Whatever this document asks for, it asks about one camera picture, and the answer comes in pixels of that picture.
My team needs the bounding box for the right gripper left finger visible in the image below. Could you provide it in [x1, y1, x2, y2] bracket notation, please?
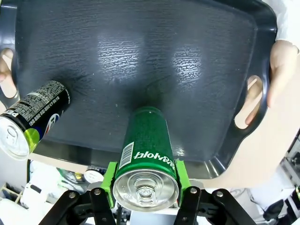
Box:
[55, 161, 118, 225]

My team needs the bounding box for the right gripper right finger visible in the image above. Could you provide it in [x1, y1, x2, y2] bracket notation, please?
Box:
[175, 159, 256, 225]

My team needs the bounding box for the green Chilsung cider can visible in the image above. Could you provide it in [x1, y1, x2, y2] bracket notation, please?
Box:
[112, 106, 180, 215]

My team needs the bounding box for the black serving tray with handles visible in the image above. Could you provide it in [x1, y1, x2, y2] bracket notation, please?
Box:
[0, 0, 278, 180]

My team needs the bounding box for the person's left forearm white sleeve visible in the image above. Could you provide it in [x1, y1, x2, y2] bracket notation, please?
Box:
[262, 0, 300, 44]

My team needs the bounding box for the person's right hand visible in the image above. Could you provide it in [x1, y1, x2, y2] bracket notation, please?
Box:
[0, 48, 14, 83]

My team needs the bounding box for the person's left hand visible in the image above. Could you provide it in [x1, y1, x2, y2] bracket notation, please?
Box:
[245, 39, 300, 126]

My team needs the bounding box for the blue Korean print Pocari can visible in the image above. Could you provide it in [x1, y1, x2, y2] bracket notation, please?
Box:
[84, 165, 105, 184]

